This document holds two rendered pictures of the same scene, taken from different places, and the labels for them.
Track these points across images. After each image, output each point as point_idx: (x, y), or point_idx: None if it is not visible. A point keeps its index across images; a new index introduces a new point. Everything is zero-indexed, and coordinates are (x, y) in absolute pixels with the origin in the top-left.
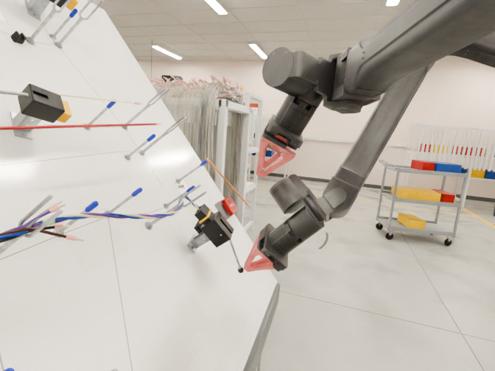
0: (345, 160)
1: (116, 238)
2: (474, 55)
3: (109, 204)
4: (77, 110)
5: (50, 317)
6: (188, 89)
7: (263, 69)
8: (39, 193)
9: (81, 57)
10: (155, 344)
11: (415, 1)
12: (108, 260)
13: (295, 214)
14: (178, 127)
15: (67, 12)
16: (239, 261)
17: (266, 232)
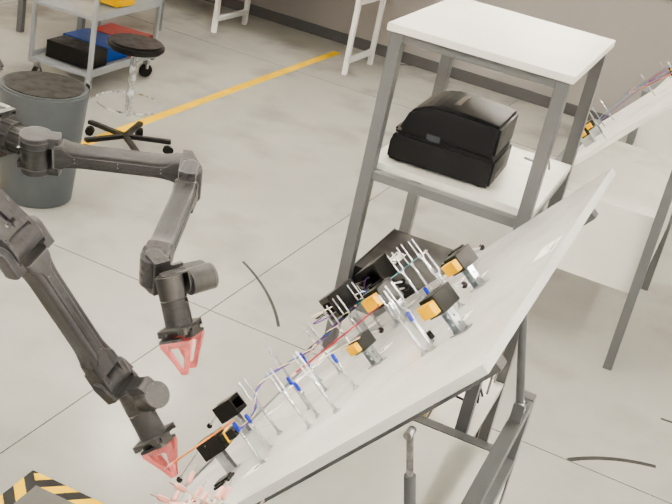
0: (108, 345)
1: (298, 414)
2: None
3: (311, 409)
4: (369, 380)
5: (309, 395)
6: None
7: (218, 281)
8: (345, 379)
9: (410, 368)
10: (255, 436)
11: (183, 221)
12: (296, 412)
13: None
14: (281, 476)
15: (464, 343)
16: None
17: (164, 432)
